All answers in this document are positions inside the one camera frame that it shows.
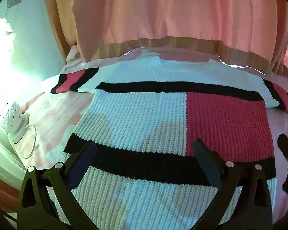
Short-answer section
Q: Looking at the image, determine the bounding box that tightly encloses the white dotted night lamp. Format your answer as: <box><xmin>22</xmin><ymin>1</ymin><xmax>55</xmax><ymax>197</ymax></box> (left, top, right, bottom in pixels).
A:
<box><xmin>1</xmin><ymin>102</ymin><xmax>31</xmax><ymax>142</ymax></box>

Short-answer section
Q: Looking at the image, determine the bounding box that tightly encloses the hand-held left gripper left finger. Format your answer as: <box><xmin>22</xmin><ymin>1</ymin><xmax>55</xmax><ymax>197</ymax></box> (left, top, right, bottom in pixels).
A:
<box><xmin>16</xmin><ymin>140</ymin><xmax>98</xmax><ymax>230</ymax></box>

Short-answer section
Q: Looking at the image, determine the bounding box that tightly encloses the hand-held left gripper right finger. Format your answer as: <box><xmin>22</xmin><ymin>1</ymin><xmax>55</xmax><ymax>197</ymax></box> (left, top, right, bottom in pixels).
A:
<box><xmin>192</xmin><ymin>138</ymin><xmax>273</xmax><ymax>230</ymax></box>

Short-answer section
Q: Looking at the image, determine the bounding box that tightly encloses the pink bow-print blanket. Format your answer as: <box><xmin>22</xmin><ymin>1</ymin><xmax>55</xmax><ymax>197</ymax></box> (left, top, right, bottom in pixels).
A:
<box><xmin>22</xmin><ymin>47</ymin><xmax>288</xmax><ymax>230</ymax></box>

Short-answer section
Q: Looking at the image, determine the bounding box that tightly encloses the pink curtain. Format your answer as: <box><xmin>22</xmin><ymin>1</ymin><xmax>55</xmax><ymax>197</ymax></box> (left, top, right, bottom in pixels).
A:
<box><xmin>42</xmin><ymin>0</ymin><xmax>288</xmax><ymax>77</ymax></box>

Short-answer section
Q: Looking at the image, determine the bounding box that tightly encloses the brown bed frame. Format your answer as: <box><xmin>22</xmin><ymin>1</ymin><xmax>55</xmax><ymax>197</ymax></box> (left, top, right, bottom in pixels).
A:
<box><xmin>0</xmin><ymin>177</ymin><xmax>21</xmax><ymax>212</ymax></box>

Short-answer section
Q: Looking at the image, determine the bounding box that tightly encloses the colour-block knitted sweater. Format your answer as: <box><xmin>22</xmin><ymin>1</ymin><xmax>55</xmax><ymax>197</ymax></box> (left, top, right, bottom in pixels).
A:
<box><xmin>50</xmin><ymin>55</ymin><xmax>288</xmax><ymax>230</ymax></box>

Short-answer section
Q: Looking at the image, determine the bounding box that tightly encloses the pink white pillow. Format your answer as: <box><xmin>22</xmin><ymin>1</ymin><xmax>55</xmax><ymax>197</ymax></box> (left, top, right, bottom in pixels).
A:
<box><xmin>66</xmin><ymin>45</ymin><xmax>84</xmax><ymax>62</ymax></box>

